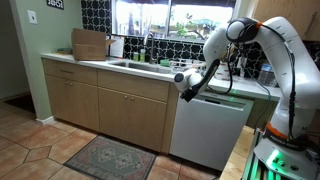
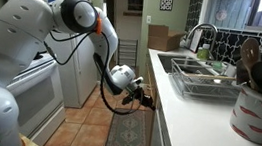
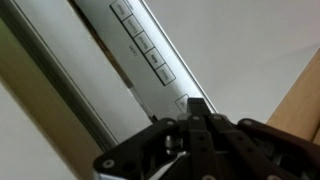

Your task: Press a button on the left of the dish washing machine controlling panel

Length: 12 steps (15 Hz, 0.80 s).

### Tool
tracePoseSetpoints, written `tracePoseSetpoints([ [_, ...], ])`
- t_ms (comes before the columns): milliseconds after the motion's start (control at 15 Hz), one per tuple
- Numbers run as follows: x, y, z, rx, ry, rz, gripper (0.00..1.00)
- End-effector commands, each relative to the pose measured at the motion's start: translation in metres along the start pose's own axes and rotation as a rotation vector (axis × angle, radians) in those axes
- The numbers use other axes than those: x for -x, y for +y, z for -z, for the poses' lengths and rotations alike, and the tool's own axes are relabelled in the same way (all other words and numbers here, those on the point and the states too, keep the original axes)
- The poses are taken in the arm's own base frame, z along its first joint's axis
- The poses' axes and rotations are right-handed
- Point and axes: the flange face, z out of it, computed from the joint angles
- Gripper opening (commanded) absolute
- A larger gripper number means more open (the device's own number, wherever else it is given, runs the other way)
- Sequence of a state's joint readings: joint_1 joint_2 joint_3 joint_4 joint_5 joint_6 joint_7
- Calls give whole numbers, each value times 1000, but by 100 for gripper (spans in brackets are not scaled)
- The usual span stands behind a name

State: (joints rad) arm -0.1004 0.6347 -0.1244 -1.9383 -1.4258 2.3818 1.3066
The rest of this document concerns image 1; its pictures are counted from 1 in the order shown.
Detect white dishwasher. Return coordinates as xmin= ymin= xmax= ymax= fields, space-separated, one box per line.
xmin=169 ymin=85 xmax=255 ymax=173

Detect white crock with red chilies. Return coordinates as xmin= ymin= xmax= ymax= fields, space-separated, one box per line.
xmin=214 ymin=61 xmax=234 ymax=81

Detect green flat tray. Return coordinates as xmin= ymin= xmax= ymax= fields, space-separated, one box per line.
xmin=54 ymin=48 xmax=73 ymax=56

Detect green bottle with white cap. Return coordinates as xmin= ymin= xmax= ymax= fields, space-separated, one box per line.
xmin=139 ymin=48 xmax=147 ymax=63

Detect kitchen window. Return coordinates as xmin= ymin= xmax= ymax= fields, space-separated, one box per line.
xmin=111 ymin=0 xmax=238 ymax=43

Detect wire dish rack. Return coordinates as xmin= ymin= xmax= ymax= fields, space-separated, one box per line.
xmin=169 ymin=58 xmax=208 ymax=74

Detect light wood wall cabinet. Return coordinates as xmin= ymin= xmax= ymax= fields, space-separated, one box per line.
xmin=252 ymin=0 xmax=320 ymax=43

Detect patterned grey red rug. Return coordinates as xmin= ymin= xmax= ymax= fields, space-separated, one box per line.
xmin=63 ymin=134 xmax=158 ymax=180

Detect white light switch plate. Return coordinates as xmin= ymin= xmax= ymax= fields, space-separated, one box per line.
xmin=27 ymin=9 xmax=39 ymax=25

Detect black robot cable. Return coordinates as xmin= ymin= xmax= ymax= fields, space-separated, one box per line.
xmin=206 ymin=19 xmax=299 ymax=142

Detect light wood sink panel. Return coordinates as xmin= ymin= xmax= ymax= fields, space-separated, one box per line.
xmin=97 ymin=68 xmax=171 ymax=103

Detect clear plastic water bottle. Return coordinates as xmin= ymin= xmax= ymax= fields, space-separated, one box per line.
xmin=257 ymin=63 xmax=278 ymax=88

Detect light wood cabinet door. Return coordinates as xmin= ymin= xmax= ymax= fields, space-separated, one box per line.
xmin=98 ymin=87 xmax=130 ymax=143
xmin=68 ymin=79 xmax=100 ymax=132
xmin=45 ymin=74 xmax=70 ymax=125
xmin=128 ymin=94 xmax=168 ymax=153

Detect light wood base cabinet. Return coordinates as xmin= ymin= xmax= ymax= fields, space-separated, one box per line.
xmin=41 ymin=57 xmax=181 ymax=155

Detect black white patterned wall sign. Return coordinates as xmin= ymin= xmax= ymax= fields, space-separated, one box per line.
xmin=46 ymin=0 xmax=65 ymax=11

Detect black power cord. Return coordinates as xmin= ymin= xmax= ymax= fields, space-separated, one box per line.
xmin=254 ymin=80 xmax=272 ymax=130

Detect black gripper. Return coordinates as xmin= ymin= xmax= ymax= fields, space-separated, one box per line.
xmin=180 ymin=83 xmax=203 ymax=103

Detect chrome kitchen faucet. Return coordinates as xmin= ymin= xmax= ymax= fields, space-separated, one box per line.
xmin=144 ymin=32 xmax=158 ymax=65

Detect light wood drawer front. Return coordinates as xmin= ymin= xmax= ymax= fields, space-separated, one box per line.
xmin=42 ymin=58 xmax=99 ymax=86

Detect brown cardboard box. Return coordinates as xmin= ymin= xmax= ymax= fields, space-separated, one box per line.
xmin=70 ymin=27 xmax=117 ymax=62

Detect white wall outlet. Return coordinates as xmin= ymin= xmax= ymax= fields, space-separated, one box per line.
xmin=237 ymin=56 xmax=249 ymax=70

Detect black framed white board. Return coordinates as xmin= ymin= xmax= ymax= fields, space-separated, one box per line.
xmin=109 ymin=34 xmax=126 ymax=59

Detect steel kitchen sink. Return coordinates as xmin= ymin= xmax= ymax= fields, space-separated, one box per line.
xmin=108 ymin=59 xmax=173 ymax=75

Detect metal robot stand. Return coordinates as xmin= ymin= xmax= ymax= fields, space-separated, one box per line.
xmin=241 ymin=128 xmax=268 ymax=180

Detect dark floor mat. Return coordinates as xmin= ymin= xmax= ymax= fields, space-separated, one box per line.
xmin=3 ymin=94 xmax=36 ymax=115

